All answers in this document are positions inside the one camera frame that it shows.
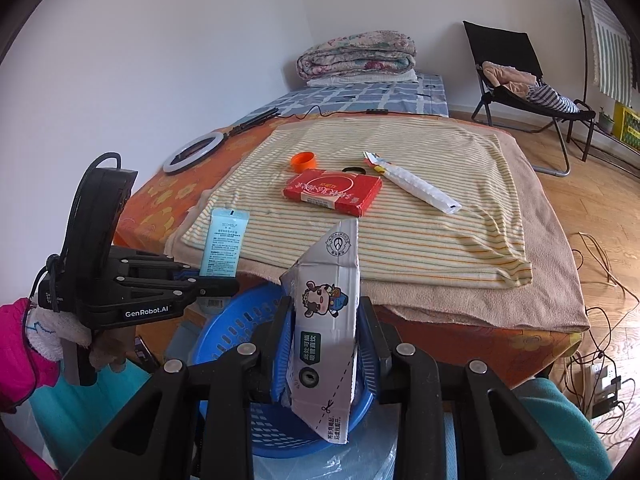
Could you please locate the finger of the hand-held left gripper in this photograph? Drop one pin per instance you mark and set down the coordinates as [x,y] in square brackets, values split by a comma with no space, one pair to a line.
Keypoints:
[200,288]
[160,267]

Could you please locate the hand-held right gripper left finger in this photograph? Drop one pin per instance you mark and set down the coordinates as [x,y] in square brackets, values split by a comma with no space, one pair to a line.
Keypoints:
[282,340]

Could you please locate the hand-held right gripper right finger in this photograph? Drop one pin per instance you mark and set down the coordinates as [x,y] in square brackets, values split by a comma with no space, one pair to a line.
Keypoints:
[380,360]

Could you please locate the blue plastic basket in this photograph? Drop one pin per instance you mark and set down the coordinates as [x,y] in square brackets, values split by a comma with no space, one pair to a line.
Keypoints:
[230,320]

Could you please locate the green white milk carton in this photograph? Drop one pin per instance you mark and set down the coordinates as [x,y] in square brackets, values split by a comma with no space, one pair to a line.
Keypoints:
[325,310]

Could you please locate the light blue tube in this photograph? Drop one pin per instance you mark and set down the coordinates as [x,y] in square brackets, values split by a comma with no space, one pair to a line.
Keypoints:
[225,240]

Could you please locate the red box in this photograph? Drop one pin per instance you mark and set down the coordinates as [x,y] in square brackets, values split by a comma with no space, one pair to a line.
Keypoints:
[330,190]

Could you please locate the person's left forearm pink sleeve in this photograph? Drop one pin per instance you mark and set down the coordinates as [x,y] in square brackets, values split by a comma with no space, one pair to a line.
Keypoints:
[20,350]

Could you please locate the person's left hand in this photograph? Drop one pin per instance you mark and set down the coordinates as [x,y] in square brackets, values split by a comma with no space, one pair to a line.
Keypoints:
[110,350]

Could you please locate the orange floral sheet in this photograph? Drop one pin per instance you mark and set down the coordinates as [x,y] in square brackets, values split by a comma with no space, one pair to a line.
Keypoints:
[170,195]

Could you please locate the yellow striped towel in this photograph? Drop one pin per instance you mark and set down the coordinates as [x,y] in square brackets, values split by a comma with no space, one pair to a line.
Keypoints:
[425,240]

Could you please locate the teal trouser leg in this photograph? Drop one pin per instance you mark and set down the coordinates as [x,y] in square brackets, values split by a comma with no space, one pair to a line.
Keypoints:
[100,420]
[555,425]

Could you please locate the black folded tripod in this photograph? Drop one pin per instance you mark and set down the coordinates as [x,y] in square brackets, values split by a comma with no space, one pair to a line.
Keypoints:
[250,122]

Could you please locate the white power strip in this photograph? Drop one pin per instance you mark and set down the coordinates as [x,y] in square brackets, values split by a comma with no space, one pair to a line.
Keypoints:
[597,377]

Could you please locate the blue plaid bedsheet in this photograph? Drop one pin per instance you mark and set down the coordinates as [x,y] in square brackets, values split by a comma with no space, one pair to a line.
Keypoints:
[350,97]

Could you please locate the folded floral quilt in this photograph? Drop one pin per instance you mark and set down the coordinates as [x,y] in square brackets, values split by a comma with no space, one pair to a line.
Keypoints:
[355,52]

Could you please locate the pink clothing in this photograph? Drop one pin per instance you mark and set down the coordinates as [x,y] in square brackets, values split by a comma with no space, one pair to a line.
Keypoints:
[505,80]

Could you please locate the grey striped clothing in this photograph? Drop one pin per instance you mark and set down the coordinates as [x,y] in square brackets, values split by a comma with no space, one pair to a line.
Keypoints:
[550,100]

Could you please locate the small potted plant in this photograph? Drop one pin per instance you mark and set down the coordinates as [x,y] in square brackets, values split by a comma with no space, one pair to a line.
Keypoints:
[606,121]

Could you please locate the black folding chair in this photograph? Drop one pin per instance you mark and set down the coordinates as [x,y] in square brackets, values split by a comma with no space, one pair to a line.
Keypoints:
[500,45]

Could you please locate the yellow crate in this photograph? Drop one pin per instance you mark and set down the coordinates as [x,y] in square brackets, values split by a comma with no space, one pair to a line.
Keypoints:
[627,127]

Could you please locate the black metal clothes rack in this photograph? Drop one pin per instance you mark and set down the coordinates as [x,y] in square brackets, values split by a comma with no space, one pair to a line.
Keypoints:
[584,35]

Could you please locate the green striped hanging towel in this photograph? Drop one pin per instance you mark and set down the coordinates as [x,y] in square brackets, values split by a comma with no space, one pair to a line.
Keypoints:
[610,50]

